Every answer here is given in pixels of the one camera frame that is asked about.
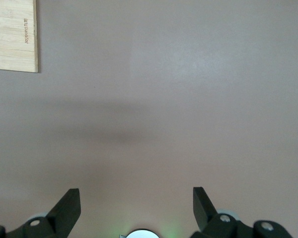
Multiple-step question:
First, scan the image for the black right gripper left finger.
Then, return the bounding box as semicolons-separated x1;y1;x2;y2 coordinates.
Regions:
0;188;81;238

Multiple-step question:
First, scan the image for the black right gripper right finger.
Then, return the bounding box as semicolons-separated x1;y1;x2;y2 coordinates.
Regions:
191;187;294;238

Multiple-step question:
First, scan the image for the brown table cover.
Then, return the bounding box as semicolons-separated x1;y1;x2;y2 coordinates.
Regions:
0;0;298;238

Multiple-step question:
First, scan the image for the bamboo cutting board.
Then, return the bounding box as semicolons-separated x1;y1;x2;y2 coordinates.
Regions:
0;0;40;74

